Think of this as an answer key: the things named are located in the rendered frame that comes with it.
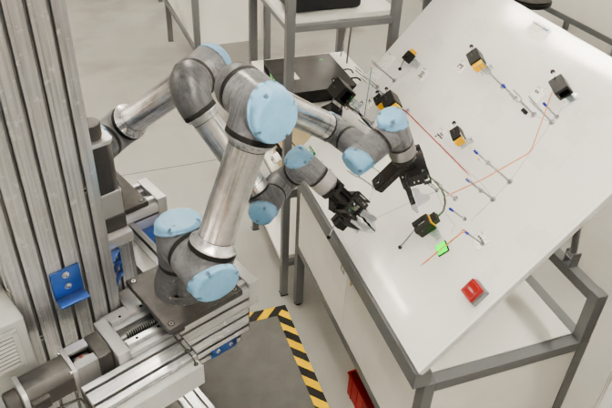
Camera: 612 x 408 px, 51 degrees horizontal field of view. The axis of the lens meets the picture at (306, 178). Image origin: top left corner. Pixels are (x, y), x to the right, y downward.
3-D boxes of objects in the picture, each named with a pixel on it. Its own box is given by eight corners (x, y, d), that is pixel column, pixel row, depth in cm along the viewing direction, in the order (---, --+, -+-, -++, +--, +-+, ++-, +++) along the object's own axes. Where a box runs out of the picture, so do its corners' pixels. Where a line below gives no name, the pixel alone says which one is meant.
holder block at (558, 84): (567, 76, 192) (554, 60, 187) (582, 101, 185) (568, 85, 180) (554, 85, 194) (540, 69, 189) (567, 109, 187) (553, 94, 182)
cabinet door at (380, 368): (400, 452, 214) (415, 376, 192) (340, 332, 256) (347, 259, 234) (406, 450, 215) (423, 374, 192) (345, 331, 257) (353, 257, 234)
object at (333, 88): (353, 85, 266) (330, 66, 257) (369, 105, 253) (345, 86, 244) (342, 96, 268) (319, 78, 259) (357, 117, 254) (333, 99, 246)
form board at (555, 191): (294, 159, 275) (291, 158, 274) (462, -28, 251) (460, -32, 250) (422, 375, 185) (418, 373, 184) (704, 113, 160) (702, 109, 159)
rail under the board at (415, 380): (412, 390, 187) (415, 375, 184) (289, 172, 278) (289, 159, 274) (429, 385, 189) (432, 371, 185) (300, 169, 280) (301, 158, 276)
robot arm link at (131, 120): (77, 135, 196) (193, 51, 166) (105, 113, 207) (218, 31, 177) (104, 165, 199) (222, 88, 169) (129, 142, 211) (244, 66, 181)
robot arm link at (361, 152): (337, 162, 171) (367, 137, 173) (363, 183, 163) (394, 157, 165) (328, 143, 165) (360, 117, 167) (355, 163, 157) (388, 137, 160)
